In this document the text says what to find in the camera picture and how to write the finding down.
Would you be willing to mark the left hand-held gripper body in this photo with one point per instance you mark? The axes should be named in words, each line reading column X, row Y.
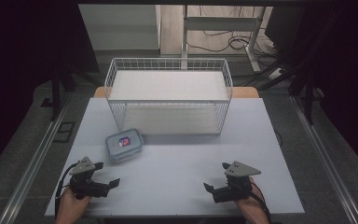
column 85, row 183

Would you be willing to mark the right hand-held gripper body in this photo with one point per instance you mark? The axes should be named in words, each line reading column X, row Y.
column 234, row 186

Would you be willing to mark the clear plastic food container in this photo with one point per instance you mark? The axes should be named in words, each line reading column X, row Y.
column 124, row 145

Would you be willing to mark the person's right hand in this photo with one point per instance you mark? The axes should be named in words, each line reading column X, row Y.
column 250, row 208

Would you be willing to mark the person's left hand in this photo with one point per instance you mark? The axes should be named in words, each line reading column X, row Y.
column 71, row 207

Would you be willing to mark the wooden board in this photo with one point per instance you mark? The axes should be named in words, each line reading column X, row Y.
column 245, row 92

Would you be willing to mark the black metal stand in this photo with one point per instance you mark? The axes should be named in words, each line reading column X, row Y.
column 56, row 96

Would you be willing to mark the white power strip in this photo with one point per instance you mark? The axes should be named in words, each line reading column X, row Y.
column 275, row 74

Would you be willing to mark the white cabinet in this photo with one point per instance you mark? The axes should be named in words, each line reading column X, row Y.
column 121, row 28

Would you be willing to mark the black floor frame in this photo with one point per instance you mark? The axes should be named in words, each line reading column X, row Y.
column 64, row 132

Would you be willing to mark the aluminium floor rail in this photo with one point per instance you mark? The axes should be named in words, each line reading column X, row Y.
column 32, row 161
column 329, row 161

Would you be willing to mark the white metal desk frame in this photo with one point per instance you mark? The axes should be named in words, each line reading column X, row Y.
column 220, row 23

